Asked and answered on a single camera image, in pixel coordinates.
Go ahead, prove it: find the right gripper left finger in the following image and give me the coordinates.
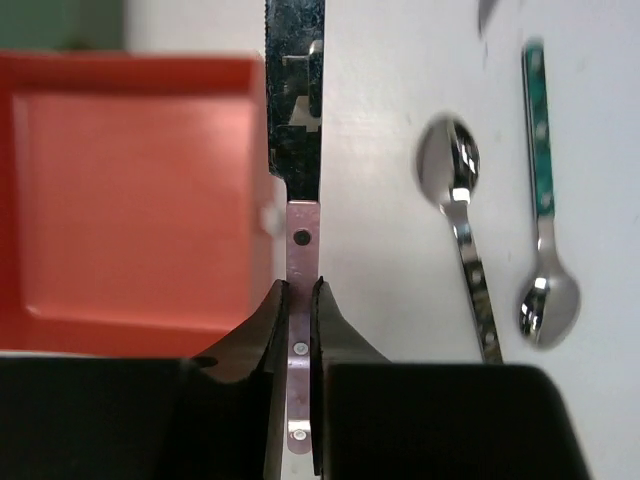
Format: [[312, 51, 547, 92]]
[[197, 280, 289, 479]]

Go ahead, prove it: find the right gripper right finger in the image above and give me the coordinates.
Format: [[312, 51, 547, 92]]
[[310, 277, 390, 478]]

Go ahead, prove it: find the pink handled knife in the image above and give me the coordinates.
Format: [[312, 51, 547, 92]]
[[265, 0, 325, 455]]

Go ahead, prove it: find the red container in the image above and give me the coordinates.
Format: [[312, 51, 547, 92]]
[[1, 51, 273, 356]]

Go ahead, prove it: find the green container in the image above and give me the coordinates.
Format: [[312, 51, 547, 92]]
[[1, 0, 127, 51]]

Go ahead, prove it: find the black handled spoon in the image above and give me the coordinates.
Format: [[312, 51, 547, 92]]
[[416, 113, 504, 365]]

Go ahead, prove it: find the green handled spoon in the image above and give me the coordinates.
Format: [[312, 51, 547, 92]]
[[518, 37, 581, 349]]

